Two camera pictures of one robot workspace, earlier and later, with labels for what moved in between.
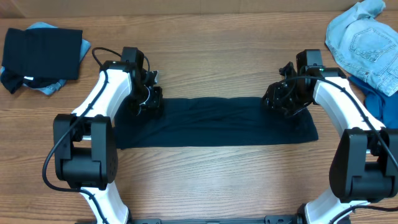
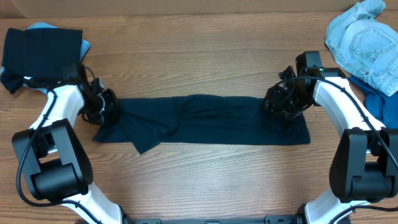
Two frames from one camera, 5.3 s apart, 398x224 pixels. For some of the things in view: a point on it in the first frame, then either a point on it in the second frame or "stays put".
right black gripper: x=277 y=95 stays put
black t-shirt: x=209 y=121 stays put
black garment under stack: x=12 y=81 stays put
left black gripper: x=154 y=98 → x=111 y=106
